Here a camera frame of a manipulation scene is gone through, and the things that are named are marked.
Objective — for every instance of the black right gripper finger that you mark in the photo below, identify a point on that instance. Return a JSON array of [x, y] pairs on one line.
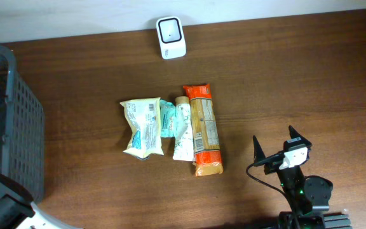
[[294, 135], [258, 152]]

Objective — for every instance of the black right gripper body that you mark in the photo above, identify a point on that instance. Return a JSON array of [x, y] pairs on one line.
[[274, 163]]

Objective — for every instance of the orange pasta packet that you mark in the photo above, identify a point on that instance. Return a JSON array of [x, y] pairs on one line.
[[207, 152]]

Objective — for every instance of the white hair product tube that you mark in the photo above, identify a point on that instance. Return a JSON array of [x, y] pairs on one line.
[[184, 148]]

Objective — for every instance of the teal snack pouch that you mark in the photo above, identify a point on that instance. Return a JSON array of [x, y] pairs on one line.
[[168, 119]]

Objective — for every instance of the cream snack bag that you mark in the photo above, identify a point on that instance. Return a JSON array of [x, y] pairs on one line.
[[143, 117]]

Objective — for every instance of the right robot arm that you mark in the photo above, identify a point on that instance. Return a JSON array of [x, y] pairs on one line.
[[307, 196]]

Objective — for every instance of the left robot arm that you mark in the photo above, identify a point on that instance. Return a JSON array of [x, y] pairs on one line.
[[19, 210]]

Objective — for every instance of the white barcode scanner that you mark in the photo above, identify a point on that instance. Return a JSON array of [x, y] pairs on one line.
[[171, 38]]

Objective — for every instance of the grey plastic mesh basket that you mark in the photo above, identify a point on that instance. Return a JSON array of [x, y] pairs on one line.
[[21, 129]]

